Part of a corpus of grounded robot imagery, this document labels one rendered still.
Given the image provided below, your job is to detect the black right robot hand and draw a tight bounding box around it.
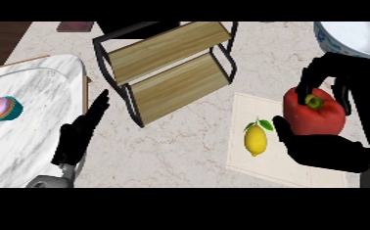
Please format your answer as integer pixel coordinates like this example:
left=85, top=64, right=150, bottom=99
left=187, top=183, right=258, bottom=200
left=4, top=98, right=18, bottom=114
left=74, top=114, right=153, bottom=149
left=271, top=51, right=370, bottom=175

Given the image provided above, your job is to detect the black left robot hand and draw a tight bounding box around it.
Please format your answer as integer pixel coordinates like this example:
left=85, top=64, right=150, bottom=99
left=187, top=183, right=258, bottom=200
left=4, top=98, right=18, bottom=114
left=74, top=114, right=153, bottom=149
left=49, top=89, right=111, bottom=167

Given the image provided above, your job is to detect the red bell pepper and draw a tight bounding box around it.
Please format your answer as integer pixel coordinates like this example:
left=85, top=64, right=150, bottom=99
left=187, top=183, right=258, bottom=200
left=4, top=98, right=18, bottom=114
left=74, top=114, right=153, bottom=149
left=282, top=86, right=348, bottom=137

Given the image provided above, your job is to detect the black wooden tiered shelf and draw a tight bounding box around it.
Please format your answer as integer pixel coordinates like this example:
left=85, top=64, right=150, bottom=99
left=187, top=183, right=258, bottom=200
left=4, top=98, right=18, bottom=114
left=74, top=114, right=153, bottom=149
left=91, top=21, right=240, bottom=129

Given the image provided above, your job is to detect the white marble tray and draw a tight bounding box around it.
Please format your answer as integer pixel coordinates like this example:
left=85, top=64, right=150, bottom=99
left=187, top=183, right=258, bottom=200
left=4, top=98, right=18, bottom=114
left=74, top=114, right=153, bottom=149
left=0, top=54, right=88, bottom=189

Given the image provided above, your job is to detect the yellow lemon with leaves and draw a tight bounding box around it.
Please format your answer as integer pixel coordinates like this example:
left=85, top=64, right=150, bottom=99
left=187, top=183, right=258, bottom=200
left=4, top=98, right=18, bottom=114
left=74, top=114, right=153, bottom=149
left=242, top=117, right=276, bottom=158

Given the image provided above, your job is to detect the pink cupcake teal wrapper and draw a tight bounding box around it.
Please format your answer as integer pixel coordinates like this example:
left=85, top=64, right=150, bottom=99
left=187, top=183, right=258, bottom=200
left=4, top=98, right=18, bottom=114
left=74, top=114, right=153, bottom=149
left=0, top=95, right=25, bottom=122

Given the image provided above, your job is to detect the dark maroon flat block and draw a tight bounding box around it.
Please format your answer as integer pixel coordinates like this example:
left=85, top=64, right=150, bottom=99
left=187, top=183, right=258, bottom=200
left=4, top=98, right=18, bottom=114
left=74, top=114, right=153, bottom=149
left=55, top=21, right=96, bottom=33

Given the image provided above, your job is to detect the blue and white bowl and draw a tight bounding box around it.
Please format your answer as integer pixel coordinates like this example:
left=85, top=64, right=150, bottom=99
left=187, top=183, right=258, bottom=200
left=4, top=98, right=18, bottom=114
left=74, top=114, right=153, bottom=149
left=312, top=21, right=370, bottom=60

